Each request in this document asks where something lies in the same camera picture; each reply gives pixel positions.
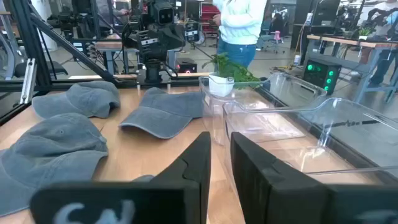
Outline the black box with green lights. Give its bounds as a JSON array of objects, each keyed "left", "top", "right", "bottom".
[{"left": 302, "top": 58, "right": 343, "bottom": 95}]

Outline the red tool cabinet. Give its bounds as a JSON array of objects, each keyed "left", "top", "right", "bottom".
[{"left": 200, "top": 2, "right": 221, "bottom": 34}]

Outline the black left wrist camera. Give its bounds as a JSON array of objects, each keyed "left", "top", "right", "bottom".
[{"left": 148, "top": 0, "right": 175, "bottom": 26}]

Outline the wooden table with grey legs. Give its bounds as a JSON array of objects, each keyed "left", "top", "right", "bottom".
[
  {"left": 303, "top": 33, "right": 398, "bottom": 104},
  {"left": 94, "top": 33, "right": 184, "bottom": 75}
]

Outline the green plant in white pot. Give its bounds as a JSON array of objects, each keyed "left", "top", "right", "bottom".
[{"left": 201, "top": 52, "right": 262, "bottom": 98}]

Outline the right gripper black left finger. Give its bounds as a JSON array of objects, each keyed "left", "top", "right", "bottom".
[{"left": 29, "top": 131, "right": 212, "bottom": 224}]

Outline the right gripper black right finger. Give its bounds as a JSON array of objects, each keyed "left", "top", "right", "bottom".
[{"left": 230, "top": 131, "right": 398, "bottom": 224}]

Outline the black box with red light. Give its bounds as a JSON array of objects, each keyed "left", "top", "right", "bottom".
[{"left": 176, "top": 57, "right": 198, "bottom": 74}]

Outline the small potted plant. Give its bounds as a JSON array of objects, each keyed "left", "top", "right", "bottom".
[{"left": 358, "top": 27, "right": 374, "bottom": 41}]

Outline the silver aluminium bracket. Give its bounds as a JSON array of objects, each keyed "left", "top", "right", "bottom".
[{"left": 19, "top": 58, "right": 38, "bottom": 105}]

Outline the grey baseball cap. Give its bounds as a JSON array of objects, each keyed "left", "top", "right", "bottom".
[
  {"left": 132, "top": 174, "right": 155, "bottom": 183},
  {"left": 118, "top": 86, "right": 206, "bottom": 140},
  {"left": 0, "top": 112, "right": 109, "bottom": 218},
  {"left": 32, "top": 80, "right": 121, "bottom": 119}
]

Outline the office chair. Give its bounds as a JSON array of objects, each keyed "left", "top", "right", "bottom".
[{"left": 256, "top": 14, "right": 289, "bottom": 54}]

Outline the black chair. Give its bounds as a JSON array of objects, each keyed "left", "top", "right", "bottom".
[{"left": 13, "top": 60, "right": 69, "bottom": 79}]

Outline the person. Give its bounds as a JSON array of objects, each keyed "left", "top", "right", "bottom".
[
  {"left": 95, "top": 0, "right": 130, "bottom": 20},
  {"left": 360, "top": 0, "right": 398, "bottom": 88},
  {"left": 212, "top": 0, "right": 268, "bottom": 68}
]

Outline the clear plastic bin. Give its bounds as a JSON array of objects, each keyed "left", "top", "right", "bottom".
[
  {"left": 222, "top": 97, "right": 398, "bottom": 187},
  {"left": 198, "top": 73, "right": 327, "bottom": 146}
]

